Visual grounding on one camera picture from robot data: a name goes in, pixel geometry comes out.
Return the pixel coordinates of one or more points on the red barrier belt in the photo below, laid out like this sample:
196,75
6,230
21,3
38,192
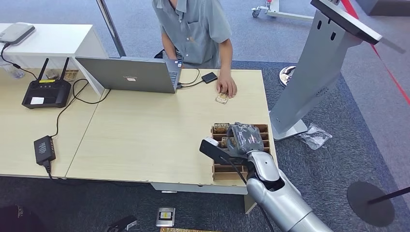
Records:
349,9

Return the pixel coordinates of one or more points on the chrome stanchion base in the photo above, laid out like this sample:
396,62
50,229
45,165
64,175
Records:
285,76

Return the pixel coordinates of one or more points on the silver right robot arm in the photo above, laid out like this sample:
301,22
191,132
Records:
282,198

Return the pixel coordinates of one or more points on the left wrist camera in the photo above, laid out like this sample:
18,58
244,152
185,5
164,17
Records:
121,224

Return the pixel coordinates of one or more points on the black bag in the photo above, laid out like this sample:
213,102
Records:
19,224

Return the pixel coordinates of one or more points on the dark grey box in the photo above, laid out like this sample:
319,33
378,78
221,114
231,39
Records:
384,6

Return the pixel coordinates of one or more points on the grey flat device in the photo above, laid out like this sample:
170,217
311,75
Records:
14,33

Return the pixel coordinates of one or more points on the grey kiosk stand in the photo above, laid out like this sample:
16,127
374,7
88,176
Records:
307,80

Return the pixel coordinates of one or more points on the person's left forearm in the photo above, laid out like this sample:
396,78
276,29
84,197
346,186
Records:
225,60

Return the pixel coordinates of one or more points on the white wheeled cart frame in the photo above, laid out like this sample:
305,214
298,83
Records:
288,15

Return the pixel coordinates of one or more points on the black power adapter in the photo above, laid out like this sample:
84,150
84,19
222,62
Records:
44,150

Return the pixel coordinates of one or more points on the clear plastic wrapper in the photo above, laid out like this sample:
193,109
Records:
14,73

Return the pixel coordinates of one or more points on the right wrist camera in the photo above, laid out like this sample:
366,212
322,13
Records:
213,150

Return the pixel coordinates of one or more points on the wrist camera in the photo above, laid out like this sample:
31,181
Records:
213,150
121,224

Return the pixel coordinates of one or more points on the black round stanchion base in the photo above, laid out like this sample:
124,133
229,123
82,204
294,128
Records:
368,208

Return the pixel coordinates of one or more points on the grey desk frame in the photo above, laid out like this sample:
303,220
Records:
192,189

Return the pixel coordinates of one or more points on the black stanchion pole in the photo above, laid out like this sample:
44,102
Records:
390,194

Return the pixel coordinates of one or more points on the grey device with yellow label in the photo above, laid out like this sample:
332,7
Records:
165,217

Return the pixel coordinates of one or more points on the small grey lump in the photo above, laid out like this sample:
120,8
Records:
52,74

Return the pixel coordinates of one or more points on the wooden card holder box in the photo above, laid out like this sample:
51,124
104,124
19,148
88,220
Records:
230,175

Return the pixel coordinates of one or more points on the black router with antennas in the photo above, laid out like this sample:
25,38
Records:
48,94

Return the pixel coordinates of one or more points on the slanted metal pole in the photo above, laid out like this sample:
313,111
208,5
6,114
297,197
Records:
110,28

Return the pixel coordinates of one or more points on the white cabinet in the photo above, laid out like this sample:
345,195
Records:
54,40

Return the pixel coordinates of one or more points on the person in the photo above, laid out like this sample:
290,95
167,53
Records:
192,28

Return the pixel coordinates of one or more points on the brown hotel card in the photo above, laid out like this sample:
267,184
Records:
221,128
221,99
225,142

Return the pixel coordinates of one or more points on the person's right forearm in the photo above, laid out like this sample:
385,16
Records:
168,48

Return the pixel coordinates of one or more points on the crumpled clear plastic bag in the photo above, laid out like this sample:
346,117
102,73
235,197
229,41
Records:
314,137

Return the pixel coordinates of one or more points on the black kiosk screen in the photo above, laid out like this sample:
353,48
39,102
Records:
346,20

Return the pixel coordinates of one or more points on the gold patterned strip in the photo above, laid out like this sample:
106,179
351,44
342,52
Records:
185,230

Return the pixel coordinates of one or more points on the grey laptop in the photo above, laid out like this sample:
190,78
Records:
128,75

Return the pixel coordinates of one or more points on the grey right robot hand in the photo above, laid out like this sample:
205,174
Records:
246,137

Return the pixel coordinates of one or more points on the small black flat device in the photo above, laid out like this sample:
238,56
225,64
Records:
209,77

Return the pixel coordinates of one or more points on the person's left hand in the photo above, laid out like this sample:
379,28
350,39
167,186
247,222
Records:
226,85

